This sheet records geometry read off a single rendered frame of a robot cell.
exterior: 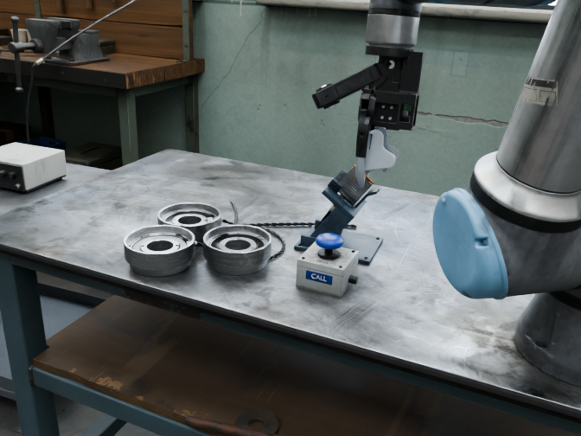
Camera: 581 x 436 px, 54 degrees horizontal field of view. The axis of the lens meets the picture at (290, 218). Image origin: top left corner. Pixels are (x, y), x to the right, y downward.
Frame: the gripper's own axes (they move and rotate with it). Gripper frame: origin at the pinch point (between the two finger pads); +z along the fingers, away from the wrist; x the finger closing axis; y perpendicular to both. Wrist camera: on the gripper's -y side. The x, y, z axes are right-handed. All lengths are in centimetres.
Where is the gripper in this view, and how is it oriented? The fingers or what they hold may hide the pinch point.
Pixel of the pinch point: (360, 176)
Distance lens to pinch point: 92.4
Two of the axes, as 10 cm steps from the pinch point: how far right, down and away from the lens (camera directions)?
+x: 2.8, -2.6, 9.2
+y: 9.6, 1.6, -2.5
